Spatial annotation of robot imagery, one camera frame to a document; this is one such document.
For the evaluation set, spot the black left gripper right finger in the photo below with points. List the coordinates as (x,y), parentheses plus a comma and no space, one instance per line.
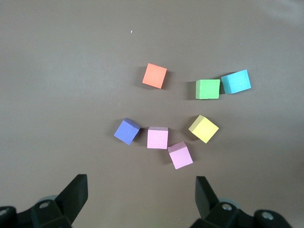
(204,197)

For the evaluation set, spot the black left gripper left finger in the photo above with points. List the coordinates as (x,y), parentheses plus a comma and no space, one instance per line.
(73,197)

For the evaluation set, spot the pink foam cube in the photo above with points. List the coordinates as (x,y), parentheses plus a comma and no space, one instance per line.
(181,156)
(157,139)

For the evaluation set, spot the green foam cube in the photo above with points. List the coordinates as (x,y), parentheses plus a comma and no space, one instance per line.
(207,89)

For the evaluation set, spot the light blue foam cube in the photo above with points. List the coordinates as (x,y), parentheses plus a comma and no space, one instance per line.
(237,82)

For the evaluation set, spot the orange foam cube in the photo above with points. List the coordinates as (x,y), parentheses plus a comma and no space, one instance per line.
(154,76)

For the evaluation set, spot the yellow foam cube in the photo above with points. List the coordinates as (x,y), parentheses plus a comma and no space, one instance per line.
(204,130)

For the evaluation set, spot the purple foam cube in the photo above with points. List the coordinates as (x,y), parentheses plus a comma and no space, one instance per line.
(126,133)

